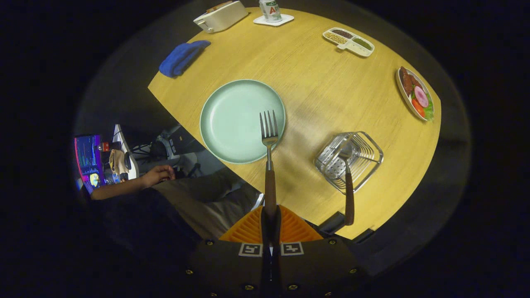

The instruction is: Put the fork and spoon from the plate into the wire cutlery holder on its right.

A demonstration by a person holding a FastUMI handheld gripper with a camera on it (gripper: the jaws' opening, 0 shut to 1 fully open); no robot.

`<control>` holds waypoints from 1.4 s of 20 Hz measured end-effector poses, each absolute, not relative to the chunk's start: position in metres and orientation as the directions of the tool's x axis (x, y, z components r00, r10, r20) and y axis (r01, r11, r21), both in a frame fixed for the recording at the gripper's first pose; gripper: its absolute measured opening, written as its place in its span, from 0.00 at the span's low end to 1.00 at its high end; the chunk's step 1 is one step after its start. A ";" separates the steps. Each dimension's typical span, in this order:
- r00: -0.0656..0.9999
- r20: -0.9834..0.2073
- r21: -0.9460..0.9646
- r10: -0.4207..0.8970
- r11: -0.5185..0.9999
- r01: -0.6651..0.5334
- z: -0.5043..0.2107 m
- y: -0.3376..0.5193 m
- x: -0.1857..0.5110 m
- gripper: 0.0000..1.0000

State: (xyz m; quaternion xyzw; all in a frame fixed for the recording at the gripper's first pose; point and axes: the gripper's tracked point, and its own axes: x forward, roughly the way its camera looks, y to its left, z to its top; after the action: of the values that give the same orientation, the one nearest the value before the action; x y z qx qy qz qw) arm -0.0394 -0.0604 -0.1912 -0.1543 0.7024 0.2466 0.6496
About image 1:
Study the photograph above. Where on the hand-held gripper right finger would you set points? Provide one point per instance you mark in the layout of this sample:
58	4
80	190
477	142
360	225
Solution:
277	238

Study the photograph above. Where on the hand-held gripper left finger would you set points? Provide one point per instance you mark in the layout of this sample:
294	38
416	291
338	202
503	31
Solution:
264	238

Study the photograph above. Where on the black table leg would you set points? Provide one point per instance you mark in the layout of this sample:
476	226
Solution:
332	223
363	236

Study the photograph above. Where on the person's grey trousers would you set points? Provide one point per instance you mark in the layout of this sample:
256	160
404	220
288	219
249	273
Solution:
211	203

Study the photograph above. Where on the pale green plate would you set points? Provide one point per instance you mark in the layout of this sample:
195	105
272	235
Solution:
232	120

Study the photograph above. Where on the white angled stand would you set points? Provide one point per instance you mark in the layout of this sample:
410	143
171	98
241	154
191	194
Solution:
122	138

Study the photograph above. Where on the lit computer monitor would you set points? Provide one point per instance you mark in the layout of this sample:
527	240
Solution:
87	159

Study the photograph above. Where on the blue folded cloth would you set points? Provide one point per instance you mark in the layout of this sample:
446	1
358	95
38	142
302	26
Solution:
182	58

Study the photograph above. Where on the white plate with food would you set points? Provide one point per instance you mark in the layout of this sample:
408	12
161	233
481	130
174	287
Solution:
416	95

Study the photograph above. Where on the divided dish with beans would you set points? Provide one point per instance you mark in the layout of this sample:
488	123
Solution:
352	44

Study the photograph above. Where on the white square coaster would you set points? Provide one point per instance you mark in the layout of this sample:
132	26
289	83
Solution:
285	19

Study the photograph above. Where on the cream white toaster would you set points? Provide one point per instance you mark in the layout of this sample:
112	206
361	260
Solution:
221	18

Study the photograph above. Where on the small white drink bottle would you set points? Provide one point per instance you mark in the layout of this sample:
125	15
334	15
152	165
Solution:
270	10

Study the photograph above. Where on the brown toast slice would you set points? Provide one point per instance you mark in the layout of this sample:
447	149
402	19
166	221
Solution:
219	6

